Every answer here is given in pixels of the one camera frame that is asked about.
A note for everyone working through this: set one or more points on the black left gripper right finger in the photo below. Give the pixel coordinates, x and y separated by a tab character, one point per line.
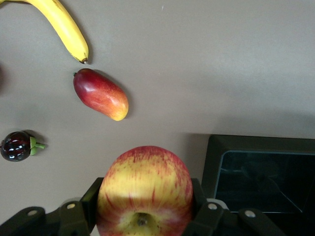
206	216

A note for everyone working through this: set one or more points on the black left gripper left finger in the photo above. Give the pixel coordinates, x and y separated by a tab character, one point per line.
83	211

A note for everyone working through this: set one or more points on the black plastic box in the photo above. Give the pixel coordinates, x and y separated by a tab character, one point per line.
261	182

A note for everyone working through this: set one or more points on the red yellow apple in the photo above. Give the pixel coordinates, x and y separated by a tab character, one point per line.
145	186

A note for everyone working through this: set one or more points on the yellow banana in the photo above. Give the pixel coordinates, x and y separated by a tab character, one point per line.
69	32

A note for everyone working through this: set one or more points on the dark purple mangosteen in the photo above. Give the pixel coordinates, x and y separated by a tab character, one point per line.
14	147

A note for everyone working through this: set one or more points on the red yellow mango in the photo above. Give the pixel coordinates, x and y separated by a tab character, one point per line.
101	94

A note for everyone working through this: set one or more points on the table cover mat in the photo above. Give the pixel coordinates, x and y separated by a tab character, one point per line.
209	73

